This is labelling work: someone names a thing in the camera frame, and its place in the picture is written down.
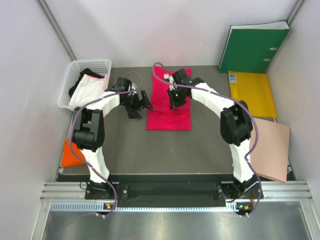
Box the aluminium rail frame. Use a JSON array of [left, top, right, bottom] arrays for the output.
[[30, 181, 320, 240]]

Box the black garment in basket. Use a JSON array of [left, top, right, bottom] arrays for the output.
[[68, 69, 105, 96]]

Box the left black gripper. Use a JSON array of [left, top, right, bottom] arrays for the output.
[[121, 89, 154, 119]]

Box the orange folded t shirt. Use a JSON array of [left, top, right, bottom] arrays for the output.
[[61, 138, 86, 167]]

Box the green ring binder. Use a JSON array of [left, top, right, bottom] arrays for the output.
[[218, 20, 291, 73]]

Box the white t shirt in basket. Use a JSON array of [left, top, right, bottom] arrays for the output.
[[69, 74, 108, 107]]

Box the pink t shirt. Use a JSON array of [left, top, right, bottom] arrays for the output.
[[146, 66, 192, 131]]

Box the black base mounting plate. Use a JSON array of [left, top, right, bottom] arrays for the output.
[[84, 182, 263, 201]]

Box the yellow folder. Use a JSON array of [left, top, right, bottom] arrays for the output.
[[228, 71, 277, 118]]

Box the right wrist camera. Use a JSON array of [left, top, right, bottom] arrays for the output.
[[163, 73, 176, 91]]

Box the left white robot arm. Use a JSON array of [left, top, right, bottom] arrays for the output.
[[71, 77, 154, 199]]

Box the white plastic basket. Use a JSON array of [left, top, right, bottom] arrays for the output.
[[57, 58, 112, 111]]

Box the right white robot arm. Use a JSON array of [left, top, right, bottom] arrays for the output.
[[163, 68, 255, 198]]

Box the beige paper folder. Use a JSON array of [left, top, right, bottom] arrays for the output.
[[250, 118, 290, 183]]

